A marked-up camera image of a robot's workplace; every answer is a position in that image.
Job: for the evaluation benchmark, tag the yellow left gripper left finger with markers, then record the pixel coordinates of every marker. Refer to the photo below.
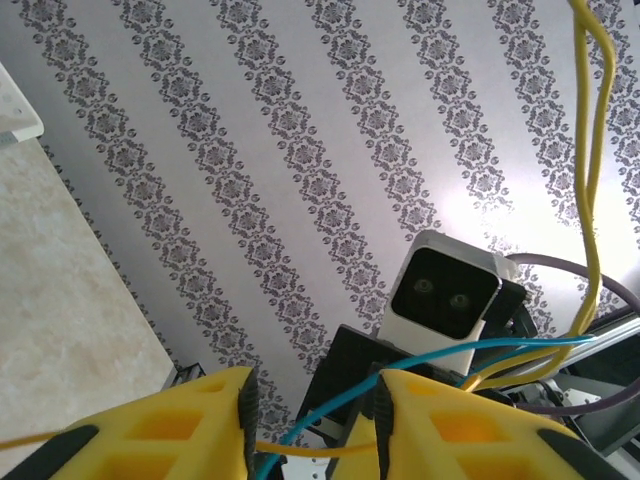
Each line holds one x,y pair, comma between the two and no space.
150,435

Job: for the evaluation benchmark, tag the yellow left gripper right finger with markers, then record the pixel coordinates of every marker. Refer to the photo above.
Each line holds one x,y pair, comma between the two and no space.
450,435

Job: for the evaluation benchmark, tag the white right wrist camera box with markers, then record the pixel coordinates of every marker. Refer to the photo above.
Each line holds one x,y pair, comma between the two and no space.
440,300

